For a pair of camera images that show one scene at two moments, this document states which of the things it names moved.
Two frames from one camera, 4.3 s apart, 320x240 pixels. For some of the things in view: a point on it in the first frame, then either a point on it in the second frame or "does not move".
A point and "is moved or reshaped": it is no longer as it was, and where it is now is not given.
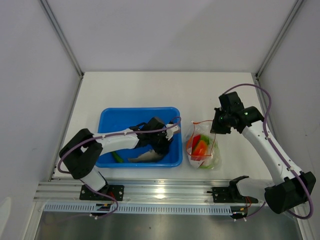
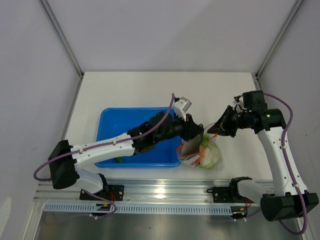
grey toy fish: [149, 156] → [192, 146]
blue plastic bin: [112, 119] does not move
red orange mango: [200, 148] → [199, 160]
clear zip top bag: [202, 146] is moved or reshaped
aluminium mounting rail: [137, 191] does not move
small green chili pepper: [118, 159] does not move
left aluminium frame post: [62, 37] does not move
